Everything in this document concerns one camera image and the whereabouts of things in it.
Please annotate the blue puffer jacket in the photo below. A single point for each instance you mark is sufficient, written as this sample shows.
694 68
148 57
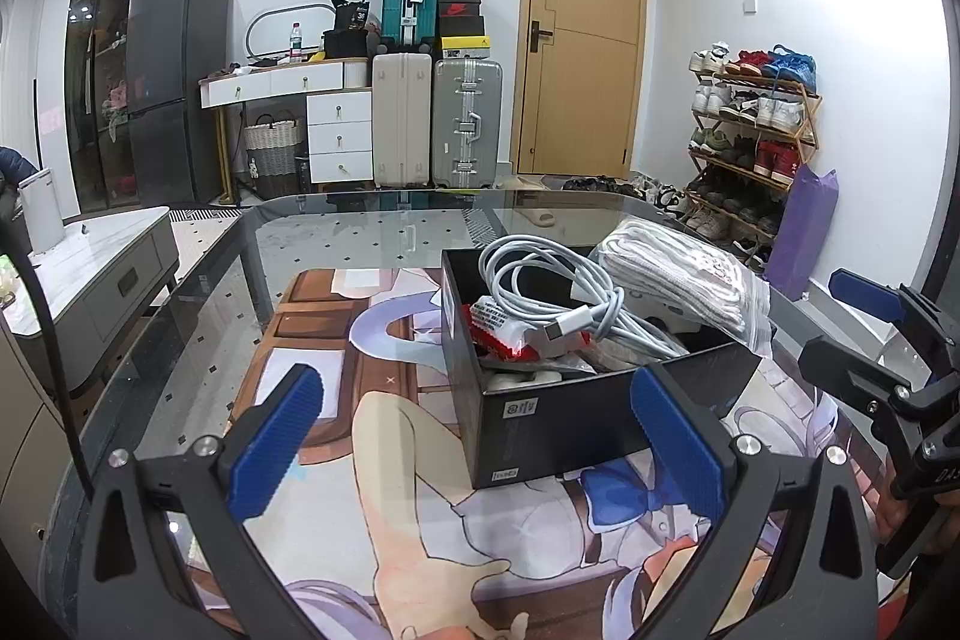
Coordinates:
15 162

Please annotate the red snack packet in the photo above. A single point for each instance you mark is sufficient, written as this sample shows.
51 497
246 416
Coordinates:
499 332

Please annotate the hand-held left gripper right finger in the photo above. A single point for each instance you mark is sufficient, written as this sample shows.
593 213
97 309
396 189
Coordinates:
675 452

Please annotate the water bottle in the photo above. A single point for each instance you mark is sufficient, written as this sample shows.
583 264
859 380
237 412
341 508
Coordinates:
295 42

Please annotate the person's right hand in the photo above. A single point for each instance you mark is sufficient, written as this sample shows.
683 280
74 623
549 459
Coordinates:
889 509

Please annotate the beige slipper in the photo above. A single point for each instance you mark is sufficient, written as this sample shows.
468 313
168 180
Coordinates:
536 214

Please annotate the wicker basket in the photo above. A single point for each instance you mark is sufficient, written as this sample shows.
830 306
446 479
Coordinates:
274 149

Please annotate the grey fridge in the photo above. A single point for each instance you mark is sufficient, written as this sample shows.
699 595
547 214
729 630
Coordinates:
176 85

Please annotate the oval mirror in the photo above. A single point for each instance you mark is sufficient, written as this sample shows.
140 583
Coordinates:
277 21

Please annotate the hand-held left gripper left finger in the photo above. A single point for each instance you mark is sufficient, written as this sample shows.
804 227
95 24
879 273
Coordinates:
277 452

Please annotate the red and black shoe box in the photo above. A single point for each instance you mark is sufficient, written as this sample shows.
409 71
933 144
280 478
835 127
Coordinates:
460 9

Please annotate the shoe rack with shoes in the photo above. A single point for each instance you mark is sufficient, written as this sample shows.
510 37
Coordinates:
780 111

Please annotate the grey sideboard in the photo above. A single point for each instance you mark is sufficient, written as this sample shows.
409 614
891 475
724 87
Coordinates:
90 280

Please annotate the wooden shoe rack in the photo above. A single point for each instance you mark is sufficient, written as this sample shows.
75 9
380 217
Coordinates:
739 120

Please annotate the white vanity desk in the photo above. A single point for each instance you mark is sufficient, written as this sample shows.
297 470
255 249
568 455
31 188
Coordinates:
337 130

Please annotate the wooden door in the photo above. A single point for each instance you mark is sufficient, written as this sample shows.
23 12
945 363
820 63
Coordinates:
592 85

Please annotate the pile of loose shoes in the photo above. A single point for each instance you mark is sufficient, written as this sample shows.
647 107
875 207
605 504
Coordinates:
622 188

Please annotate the beige suitcase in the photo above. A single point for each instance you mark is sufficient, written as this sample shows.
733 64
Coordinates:
401 119

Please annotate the black bag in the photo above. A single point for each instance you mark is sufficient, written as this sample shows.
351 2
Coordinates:
351 21

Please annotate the silver suitcase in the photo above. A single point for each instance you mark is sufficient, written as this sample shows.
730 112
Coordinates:
466 123

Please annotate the printed desk mat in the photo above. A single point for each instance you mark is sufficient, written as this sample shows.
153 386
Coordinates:
420 497

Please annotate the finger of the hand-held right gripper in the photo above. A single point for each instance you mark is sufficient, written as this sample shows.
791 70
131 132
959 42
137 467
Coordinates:
847 370
862 295

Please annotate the purple bag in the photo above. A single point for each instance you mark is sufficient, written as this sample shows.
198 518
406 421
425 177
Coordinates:
802 235

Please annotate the dark glass cabinet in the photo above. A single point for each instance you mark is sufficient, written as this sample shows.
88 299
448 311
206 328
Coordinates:
105 70

